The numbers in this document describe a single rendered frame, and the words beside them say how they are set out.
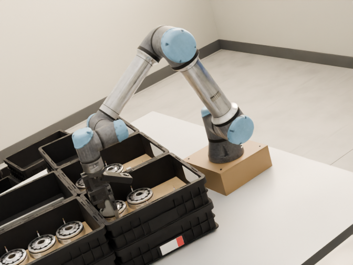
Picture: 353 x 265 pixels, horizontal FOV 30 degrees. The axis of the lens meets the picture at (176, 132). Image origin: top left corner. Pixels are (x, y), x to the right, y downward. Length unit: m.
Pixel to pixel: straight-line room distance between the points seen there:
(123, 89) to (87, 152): 0.29
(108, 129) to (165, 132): 1.05
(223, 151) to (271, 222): 0.40
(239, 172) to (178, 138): 0.64
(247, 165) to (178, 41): 0.65
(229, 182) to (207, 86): 0.44
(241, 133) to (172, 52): 0.44
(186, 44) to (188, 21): 3.96
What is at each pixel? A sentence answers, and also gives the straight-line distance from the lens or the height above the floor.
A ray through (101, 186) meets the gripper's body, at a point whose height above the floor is 0.99.
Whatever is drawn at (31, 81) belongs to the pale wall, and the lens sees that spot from 5.53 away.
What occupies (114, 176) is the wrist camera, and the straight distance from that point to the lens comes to 2.37.
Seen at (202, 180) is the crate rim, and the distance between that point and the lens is 2.34.
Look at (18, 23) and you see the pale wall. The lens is 5.43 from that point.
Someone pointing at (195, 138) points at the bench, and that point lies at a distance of 3.18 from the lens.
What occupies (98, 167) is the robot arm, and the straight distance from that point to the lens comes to 2.33.
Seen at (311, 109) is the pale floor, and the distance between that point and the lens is 4.85.
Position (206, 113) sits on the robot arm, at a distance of 2.61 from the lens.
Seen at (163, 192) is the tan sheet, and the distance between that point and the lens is 2.53.
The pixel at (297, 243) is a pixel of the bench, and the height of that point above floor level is 0.70.
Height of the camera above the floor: 2.05
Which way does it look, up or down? 24 degrees down
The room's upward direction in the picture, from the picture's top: 16 degrees counter-clockwise
